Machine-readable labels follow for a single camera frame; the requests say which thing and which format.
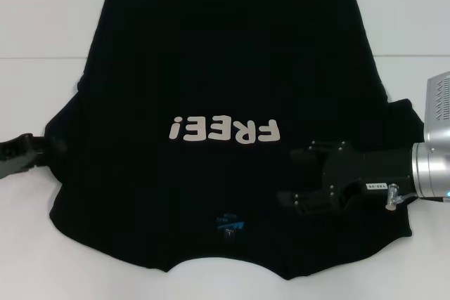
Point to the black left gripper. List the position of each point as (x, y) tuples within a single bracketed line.
[(19, 150)]

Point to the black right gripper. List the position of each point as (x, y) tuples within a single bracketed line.
[(379, 170)]

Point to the black shirt with FREE print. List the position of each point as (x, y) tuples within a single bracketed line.
[(225, 68)]

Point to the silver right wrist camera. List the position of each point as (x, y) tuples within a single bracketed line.
[(439, 110)]

